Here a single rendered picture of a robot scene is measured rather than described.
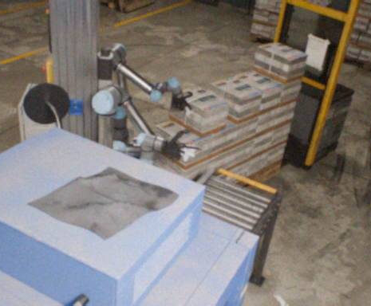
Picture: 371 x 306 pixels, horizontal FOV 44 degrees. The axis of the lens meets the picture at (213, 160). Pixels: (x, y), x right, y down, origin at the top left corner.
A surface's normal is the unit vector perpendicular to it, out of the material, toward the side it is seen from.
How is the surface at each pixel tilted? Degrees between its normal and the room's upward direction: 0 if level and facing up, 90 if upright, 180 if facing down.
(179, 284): 0
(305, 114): 90
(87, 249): 0
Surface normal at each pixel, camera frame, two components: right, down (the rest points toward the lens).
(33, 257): -0.44, 0.44
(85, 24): 0.14, 0.54
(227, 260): 0.13, -0.84
